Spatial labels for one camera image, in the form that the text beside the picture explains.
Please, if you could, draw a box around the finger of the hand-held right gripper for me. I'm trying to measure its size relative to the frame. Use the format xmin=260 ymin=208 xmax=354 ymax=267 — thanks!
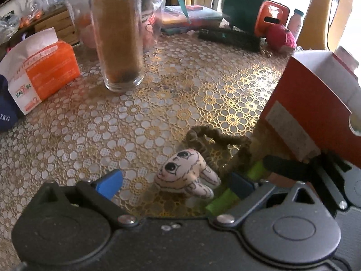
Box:
xmin=264 ymin=153 xmax=356 ymax=209

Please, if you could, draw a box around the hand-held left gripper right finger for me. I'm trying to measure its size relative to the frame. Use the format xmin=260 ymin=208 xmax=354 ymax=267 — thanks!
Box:
xmin=216 ymin=172 xmax=329 ymax=226

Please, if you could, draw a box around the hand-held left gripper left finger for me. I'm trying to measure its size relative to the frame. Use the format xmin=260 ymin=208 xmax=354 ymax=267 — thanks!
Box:
xmin=35 ymin=169 xmax=139 ymax=228

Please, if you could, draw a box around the green plastic item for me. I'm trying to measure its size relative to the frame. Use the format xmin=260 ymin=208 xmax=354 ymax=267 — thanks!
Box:
xmin=205 ymin=159 xmax=269 ymax=215

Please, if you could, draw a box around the pink plush keychain toy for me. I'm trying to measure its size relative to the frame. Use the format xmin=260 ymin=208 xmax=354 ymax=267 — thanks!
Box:
xmin=153 ymin=148 xmax=222 ymax=200

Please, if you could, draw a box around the orange cardboard box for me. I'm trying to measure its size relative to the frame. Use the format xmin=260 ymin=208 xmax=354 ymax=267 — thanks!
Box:
xmin=255 ymin=49 xmax=361 ymax=165

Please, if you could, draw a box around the gold floral lace table mat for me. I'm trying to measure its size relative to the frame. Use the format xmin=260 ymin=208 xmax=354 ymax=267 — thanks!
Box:
xmin=0 ymin=31 xmax=298 ymax=221

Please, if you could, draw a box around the blue dumbbell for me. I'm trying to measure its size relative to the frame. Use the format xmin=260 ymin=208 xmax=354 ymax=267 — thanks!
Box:
xmin=0 ymin=74 xmax=25 ymax=134

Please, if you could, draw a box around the red plush ball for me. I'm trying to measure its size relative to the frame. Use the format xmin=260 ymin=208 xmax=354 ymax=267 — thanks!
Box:
xmin=266 ymin=23 xmax=297 ymax=53

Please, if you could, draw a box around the orange tissue pack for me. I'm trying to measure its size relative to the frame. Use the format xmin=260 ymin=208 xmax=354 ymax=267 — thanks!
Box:
xmin=0 ymin=27 xmax=81 ymax=116

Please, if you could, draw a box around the pink drink bottle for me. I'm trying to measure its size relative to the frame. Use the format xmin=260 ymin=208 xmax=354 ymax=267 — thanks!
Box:
xmin=287 ymin=8 xmax=305 ymax=39

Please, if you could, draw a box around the tall glass of tea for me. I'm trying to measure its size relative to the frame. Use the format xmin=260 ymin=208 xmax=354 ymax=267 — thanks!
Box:
xmin=90 ymin=0 xmax=145 ymax=93

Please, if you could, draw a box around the pink round pot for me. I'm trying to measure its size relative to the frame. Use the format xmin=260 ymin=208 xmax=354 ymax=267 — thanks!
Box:
xmin=80 ymin=14 xmax=157 ymax=52

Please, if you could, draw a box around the yellow curtain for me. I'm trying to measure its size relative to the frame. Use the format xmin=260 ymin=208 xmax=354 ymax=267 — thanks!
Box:
xmin=296 ymin=0 xmax=361 ymax=60

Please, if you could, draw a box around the green and orange tissue holder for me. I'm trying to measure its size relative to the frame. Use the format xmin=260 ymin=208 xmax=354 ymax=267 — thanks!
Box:
xmin=221 ymin=0 xmax=291 ymax=38

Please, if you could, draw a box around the wooden sideboard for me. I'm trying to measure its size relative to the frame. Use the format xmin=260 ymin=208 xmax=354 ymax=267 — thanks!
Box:
xmin=33 ymin=5 xmax=80 ymax=46

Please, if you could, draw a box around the stack of colourful books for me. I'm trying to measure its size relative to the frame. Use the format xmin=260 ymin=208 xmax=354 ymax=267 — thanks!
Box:
xmin=160 ymin=5 xmax=224 ymax=36

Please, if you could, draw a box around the clear plastic bag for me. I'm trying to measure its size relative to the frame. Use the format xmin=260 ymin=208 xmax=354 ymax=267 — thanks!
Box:
xmin=64 ymin=0 xmax=171 ymax=54

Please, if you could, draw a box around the teal ribbon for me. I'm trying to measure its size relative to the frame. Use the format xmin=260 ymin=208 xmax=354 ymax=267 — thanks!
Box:
xmin=165 ymin=0 xmax=191 ymax=24

